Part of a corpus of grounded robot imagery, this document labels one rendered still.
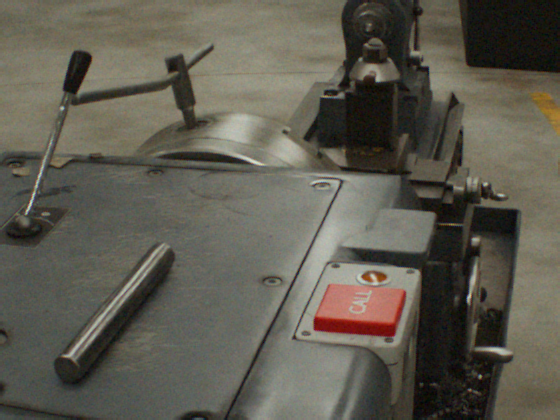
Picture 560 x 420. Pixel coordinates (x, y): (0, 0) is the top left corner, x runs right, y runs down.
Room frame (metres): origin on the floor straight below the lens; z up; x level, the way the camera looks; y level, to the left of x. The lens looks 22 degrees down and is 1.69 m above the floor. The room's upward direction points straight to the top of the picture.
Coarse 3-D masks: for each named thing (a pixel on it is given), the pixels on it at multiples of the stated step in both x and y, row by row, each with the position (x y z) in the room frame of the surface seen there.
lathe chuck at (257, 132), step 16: (224, 112) 1.38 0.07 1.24; (176, 128) 1.36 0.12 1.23; (208, 128) 1.33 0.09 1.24; (224, 128) 1.33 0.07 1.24; (240, 128) 1.33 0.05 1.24; (256, 128) 1.34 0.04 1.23; (272, 128) 1.35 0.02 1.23; (288, 128) 1.36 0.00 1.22; (144, 144) 1.37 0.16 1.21; (160, 144) 1.31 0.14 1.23; (256, 144) 1.29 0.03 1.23; (272, 144) 1.31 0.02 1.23; (288, 144) 1.32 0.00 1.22; (288, 160) 1.29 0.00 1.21; (304, 160) 1.31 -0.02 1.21; (320, 160) 1.33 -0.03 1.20
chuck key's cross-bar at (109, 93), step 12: (204, 48) 1.42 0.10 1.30; (192, 60) 1.38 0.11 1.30; (132, 84) 1.25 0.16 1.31; (144, 84) 1.26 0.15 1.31; (156, 84) 1.28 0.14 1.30; (168, 84) 1.31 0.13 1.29; (84, 96) 1.14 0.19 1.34; (96, 96) 1.16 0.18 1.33; (108, 96) 1.18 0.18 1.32; (120, 96) 1.21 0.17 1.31
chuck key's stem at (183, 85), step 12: (168, 60) 1.34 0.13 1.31; (180, 60) 1.34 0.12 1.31; (168, 72) 1.34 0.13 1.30; (180, 72) 1.34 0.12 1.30; (180, 84) 1.34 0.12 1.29; (180, 96) 1.34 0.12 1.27; (192, 96) 1.34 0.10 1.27; (180, 108) 1.34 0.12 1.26; (192, 108) 1.34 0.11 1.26; (192, 120) 1.34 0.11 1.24
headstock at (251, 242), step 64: (0, 192) 1.10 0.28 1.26; (64, 192) 1.10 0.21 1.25; (128, 192) 1.10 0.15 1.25; (192, 192) 1.10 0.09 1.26; (256, 192) 1.10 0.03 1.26; (320, 192) 1.09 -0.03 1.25; (384, 192) 1.09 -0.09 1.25; (0, 256) 0.95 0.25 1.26; (64, 256) 0.95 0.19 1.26; (128, 256) 0.96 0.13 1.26; (192, 256) 0.96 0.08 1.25; (256, 256) 0.96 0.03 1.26; (320, 256) 0.96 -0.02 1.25; (0, 320) 0.83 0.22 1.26; (64, 320) 0.84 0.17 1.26; (128, 320) 0.84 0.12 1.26; (192, 320) 0.84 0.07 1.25; (256, 320) 0.84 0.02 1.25; (0, 384) 0.74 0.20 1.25; (64, 384) 0.74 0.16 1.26; (128, 384) 0.74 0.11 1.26; (192, 384) 0.75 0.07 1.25; (256, 384) 0.75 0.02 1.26; (320, 384) 0.75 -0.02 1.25; (384, 384) 0.78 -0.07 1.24
